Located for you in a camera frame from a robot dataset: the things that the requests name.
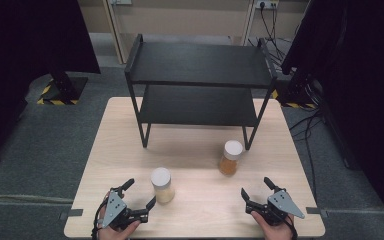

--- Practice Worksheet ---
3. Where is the person's left hand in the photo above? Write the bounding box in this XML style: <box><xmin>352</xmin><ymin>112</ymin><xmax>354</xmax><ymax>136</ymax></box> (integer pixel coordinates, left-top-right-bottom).
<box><xmin>96</xmin><ymin>191</ymin><xmax>141</xmax><ymax>240</ymax></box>

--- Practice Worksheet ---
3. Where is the black power cable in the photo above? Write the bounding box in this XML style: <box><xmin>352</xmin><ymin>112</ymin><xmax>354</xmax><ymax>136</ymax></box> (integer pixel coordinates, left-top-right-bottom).
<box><xmin>259</xmin><ymin>4</ymin><xmax>285</xmax><ymax>62</ymax></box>
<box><xmin>270</xmin><ymin>4</ymin><xmax>286</xmax><ymax>58</ymax></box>

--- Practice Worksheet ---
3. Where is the black stand base striped tape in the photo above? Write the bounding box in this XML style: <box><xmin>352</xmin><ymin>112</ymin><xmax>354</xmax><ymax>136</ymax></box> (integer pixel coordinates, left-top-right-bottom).
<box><xmin>36</xmin><ymin>70</ymin><xmax>90</xmax><ymax>106</ymax></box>
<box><xmin>272</xmin><ymin>73</ymin><xmax>318</xmax><ymax>110</ymax></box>

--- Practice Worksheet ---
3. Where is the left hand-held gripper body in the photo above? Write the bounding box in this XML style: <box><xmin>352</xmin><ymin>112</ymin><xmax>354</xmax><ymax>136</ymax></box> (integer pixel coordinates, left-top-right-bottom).
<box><xmin>101</xmin><ymin>189</ymin><xmax>150</xmax><ymax>231</ymax></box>

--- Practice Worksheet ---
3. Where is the right hand-held gripper cable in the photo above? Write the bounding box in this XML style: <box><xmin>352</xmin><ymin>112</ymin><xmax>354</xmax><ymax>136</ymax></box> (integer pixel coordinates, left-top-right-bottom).
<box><xmin>285</xmin><ymin>216</ymin><xmax>299</xmax><ymax>240</ymax></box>

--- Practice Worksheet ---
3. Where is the white wall socket with plugs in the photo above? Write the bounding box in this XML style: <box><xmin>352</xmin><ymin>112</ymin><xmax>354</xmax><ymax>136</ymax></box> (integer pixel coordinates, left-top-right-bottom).
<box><xmin>254</xmin><ymin>0</ymin><xmax>280</xmax><ymax>10</ymax></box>

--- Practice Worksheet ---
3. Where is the hand-held gripper cable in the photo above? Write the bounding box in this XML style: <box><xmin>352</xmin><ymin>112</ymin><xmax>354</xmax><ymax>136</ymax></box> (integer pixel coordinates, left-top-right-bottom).
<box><xmin>285</xmin><ymin>216</ymin><xmax>299</xmax><ymax>240</ymax></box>
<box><xmin>91</xmin><ymin>198</ymin><xmax>109</xmax><ymax>240</ymax></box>

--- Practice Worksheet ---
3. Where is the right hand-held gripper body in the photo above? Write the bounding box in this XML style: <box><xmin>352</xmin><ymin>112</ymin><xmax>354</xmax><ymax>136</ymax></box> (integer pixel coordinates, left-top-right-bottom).
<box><xmin>245</xmin><ymin>188</ymin><xmax>306</xmax><ymax>226</ymax></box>

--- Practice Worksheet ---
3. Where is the left hand-held gripper cable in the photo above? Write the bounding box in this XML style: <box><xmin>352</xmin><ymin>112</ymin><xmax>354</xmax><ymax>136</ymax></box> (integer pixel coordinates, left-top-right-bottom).
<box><xmin>91</xmin><ymin>198</ymin><xmax>109</xmax><ymax>240</ymax></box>

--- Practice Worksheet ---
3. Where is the black two-tier shelf rack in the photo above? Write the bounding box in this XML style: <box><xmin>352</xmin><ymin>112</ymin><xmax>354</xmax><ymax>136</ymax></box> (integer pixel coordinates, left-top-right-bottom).
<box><xmin>123</xmin><ymin>33</ymin><xmax>279</xmax><ymax>151</ymax></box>

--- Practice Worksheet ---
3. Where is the person's right hand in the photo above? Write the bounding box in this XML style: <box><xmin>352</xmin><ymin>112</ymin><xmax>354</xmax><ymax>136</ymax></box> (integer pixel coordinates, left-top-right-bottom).
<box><xmin>251</xmin><ymin>211</ymin><xmax>296</xmax><ymax>240</ymax></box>

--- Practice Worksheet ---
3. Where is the dark curtain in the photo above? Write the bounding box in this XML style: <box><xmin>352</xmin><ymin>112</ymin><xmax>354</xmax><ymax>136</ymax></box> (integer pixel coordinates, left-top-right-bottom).
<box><xmin>280</xmin><ymin>0</ymin><xmax>384</xmax><ymax>232</ymax></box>
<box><xmin>0</xmin><ymin>0</ymin><xmax>102</xmax><ymax>171</ymax></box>

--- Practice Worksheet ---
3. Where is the black floor cable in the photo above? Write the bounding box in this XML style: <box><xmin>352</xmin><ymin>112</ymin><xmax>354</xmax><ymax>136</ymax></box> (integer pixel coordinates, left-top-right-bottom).
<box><xmin>289</xmin><ymin>108</ymin><xmax>325</xmax><ymax>203</ymax></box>

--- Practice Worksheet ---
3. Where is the amber jar with white lid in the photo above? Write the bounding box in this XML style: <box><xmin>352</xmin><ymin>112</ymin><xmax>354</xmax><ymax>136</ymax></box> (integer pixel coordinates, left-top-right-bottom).
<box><xmin>218</xmin><ymin>139</ymin><xmax>244</xmax><ymax>177</ymax></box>

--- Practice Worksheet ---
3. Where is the pale jar with white lid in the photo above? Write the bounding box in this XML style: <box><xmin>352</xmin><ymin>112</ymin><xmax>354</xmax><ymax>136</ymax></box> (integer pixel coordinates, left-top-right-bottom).
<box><xmin>150</xmin><ymin>166</ymin><xmax>176</xmax><ymax>205</ymax></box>

